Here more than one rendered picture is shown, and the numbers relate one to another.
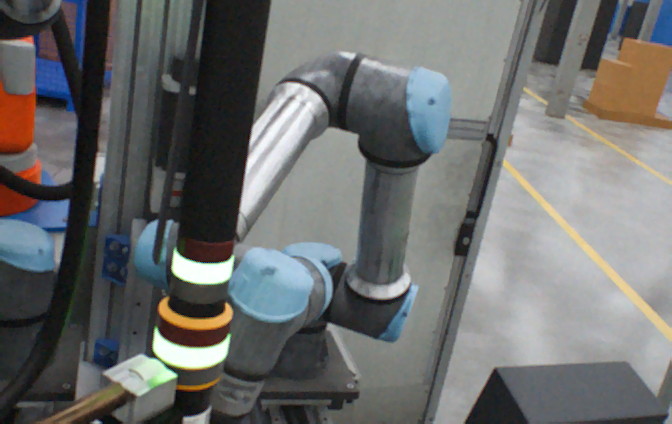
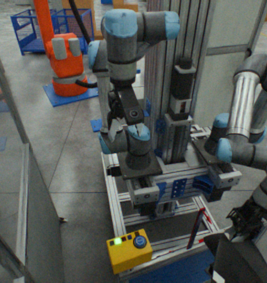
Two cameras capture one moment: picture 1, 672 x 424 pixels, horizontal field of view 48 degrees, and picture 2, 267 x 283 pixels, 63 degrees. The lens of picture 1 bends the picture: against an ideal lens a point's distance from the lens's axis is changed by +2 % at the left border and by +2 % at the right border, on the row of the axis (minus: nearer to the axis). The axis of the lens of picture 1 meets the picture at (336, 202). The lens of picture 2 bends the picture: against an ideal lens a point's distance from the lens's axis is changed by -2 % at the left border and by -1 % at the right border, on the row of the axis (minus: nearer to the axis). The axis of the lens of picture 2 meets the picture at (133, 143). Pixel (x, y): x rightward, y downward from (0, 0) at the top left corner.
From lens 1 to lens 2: 0.49 m
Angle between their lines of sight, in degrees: 21
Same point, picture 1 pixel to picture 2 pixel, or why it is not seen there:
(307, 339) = not seen: hidden behind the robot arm
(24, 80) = (78, 51)
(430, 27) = (230, 12)
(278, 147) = (251, 101)
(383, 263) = (261, 122)
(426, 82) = not seen: outside the picture
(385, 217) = not seen: outside the picture
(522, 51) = (262, 14)
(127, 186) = (162, 104)
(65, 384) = (158, 169)
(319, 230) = not seen: hidden behind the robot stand
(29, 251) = (146, 135)
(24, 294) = (145, 147)
